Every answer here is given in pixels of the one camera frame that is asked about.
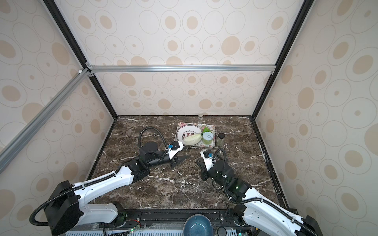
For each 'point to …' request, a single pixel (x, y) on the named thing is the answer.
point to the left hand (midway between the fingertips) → (191, 153)
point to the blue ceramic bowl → (198, 225)
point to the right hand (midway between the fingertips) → (203, 161)
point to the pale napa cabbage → (193, 139)
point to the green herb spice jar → (220, 140)
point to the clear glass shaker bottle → (200, 118)
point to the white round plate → (185, 130)
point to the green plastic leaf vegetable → (205, 129)
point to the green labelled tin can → (207, 137)
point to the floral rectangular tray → (202, 127)
